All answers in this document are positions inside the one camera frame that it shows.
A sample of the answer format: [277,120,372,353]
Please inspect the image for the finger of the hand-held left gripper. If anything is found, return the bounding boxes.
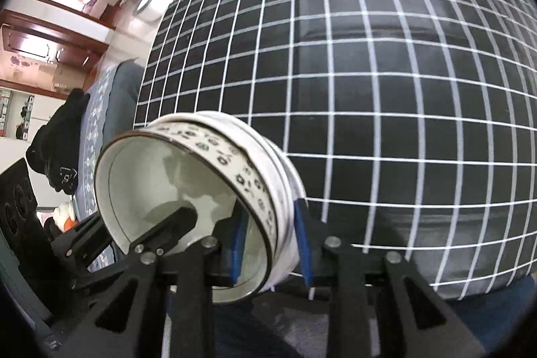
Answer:
[50,213,116,268]
[133,207,199,257]

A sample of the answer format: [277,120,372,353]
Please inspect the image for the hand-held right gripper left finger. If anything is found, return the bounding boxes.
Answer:
[59,210,249,358]

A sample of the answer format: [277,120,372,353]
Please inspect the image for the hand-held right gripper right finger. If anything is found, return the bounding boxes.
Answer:
[294,200,487,358]

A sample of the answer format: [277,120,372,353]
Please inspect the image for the white bowl pink flower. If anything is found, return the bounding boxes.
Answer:
[159,111,309,292]

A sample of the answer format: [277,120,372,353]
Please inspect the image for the floral patterned ceramic bowl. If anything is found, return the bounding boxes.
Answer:
[94,122,280,304]

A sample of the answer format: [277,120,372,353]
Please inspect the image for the orange and white item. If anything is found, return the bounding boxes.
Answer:
[44,203,78,233]

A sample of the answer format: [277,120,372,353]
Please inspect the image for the black panel with round rings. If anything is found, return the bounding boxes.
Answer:
[0,159,53,325]

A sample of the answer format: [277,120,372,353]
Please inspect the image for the black cloth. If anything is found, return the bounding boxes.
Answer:
[26,88,91,195]

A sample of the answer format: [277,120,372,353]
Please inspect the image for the grey patterned sofa cover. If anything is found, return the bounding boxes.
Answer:
[73,60,145,270]

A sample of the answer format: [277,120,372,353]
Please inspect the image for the black white checked tablecloth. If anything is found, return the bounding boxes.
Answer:
[133,0,537,300]

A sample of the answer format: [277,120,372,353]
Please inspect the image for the white round bucket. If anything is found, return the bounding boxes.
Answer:
[134,0,175,23]

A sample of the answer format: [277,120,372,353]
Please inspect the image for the brown wooden door frame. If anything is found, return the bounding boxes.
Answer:
[0,0,139,90]

